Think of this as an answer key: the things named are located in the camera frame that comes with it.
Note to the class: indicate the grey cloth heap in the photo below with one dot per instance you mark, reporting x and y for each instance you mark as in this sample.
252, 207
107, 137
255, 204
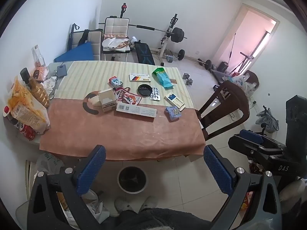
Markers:
267, 121

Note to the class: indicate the black phone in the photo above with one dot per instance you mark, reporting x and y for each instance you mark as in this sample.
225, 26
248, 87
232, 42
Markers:
61, 70

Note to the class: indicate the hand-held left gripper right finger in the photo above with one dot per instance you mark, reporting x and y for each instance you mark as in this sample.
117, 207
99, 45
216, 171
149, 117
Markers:
217, 170

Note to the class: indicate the black weight bench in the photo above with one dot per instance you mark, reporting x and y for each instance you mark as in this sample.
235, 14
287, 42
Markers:
144, 52

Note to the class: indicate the white crumpled plastic bag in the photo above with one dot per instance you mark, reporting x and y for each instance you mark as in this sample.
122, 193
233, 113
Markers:
50, 85

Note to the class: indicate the silver pill blister pack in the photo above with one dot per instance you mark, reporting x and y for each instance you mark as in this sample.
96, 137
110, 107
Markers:
155, 94

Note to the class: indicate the beige cardboard box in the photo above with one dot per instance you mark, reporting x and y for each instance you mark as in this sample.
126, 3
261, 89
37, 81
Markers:
108, 101

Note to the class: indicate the orange snack packet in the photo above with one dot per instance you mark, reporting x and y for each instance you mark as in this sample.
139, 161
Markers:
41, 73

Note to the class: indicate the beige cloth on chair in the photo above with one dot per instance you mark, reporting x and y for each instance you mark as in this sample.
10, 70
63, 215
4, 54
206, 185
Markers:
115, 43

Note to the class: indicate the chrome dumbbell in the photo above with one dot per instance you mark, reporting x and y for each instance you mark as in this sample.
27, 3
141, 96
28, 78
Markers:
189, 79

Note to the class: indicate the dark wooden chair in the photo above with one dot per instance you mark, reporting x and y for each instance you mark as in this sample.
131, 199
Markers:
230, 93

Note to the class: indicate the white padded chair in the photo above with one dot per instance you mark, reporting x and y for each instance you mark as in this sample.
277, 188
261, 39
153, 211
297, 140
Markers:
94, 43
116, 27

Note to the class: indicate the pink and striped tablecloth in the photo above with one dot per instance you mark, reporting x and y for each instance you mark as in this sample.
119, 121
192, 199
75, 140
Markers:
120, 134

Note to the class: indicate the person's dark trousers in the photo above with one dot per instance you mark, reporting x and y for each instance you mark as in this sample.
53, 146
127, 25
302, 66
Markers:
156, 219

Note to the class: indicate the grey round trash bin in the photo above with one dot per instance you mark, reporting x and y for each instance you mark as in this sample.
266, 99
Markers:
132, 189

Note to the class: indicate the black speaker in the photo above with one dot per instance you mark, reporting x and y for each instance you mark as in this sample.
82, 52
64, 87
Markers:
223, 67

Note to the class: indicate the blue white medicine box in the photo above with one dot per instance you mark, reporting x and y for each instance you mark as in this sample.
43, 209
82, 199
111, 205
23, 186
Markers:
175, 100

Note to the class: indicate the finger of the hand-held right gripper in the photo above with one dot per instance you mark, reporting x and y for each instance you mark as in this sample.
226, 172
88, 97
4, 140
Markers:
251, 135
242, 146

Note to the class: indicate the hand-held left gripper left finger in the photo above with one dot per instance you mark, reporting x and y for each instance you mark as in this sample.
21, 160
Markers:
92, 170

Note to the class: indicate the blue patterned small packet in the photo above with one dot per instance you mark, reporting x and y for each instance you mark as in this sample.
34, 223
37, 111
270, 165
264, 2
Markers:
173, 113

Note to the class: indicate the clear printed plastic bag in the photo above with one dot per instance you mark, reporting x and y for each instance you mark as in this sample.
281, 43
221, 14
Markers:
48, 163

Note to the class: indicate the white box with striped flag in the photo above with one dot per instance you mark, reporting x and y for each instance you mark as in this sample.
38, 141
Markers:
140, 77

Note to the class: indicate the long white box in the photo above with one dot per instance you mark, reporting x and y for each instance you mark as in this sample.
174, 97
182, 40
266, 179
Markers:
136, 110

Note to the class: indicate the yellow chips bag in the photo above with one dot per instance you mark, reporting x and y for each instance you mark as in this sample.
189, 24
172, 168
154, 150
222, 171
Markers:
26, 107

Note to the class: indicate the golden twisted bottle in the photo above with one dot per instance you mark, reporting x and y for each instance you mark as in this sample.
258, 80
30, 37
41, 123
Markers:
39, 92

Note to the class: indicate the white slipper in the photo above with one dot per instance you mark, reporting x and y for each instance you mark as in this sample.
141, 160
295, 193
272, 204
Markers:
148, 202
121, 203

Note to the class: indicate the clear glass bottle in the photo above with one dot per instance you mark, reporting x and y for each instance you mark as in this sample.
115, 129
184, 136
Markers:
38, 55

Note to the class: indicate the white barbell rack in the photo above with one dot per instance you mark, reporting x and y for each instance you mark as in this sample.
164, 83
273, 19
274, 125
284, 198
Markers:
165, 40

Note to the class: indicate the grey plastic stool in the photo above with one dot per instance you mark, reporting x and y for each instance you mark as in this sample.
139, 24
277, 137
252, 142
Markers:
22, 216

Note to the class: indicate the black tripod stand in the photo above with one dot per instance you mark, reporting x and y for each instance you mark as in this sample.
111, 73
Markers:
243, 61

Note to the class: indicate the black round lid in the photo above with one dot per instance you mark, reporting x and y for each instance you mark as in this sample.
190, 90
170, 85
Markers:
144, 90

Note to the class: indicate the red capped bottle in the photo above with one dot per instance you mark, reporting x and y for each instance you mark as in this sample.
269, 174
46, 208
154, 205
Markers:
6, 110

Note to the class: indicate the green snack bag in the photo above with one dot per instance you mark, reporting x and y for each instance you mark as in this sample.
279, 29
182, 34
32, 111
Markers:
159, 71

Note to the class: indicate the short barbell on floor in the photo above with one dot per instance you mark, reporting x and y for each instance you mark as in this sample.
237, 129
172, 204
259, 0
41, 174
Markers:
181, 54

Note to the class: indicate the red soda can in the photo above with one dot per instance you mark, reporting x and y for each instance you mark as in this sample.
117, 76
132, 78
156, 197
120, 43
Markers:
27, 131

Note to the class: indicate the red snack packet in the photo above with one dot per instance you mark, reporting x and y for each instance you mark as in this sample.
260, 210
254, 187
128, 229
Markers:
128, 97

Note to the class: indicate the white plastic bags pile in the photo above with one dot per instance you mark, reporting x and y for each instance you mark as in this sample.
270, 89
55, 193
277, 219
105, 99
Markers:
239, 80

